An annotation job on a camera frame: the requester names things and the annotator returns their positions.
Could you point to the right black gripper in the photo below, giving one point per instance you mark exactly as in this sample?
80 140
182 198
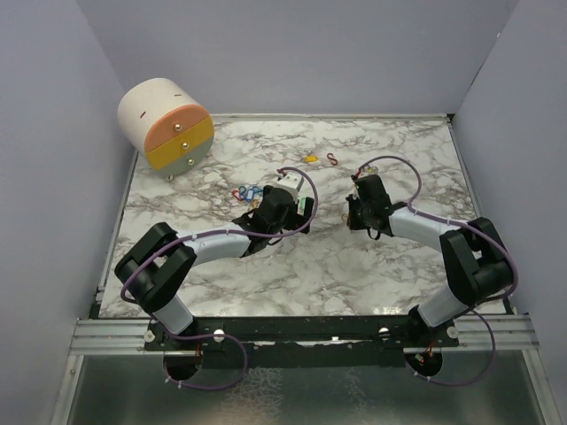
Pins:
353 223

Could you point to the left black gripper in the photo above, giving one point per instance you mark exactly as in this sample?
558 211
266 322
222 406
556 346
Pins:
299 221

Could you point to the green tag key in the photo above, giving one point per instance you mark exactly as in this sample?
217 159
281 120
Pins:
302 206

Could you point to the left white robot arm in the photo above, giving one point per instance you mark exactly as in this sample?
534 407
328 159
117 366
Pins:
154 269

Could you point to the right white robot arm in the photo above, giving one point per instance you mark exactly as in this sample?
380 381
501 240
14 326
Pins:
477 265

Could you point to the dark red S carabiner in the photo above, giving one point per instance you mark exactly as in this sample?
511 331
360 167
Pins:
332 159

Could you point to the round pastel drawer cabinet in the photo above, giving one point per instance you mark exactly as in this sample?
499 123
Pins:
170 129

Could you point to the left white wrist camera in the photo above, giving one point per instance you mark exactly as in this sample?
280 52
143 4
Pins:
292 183

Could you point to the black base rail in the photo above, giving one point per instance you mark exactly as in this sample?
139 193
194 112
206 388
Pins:
299 341

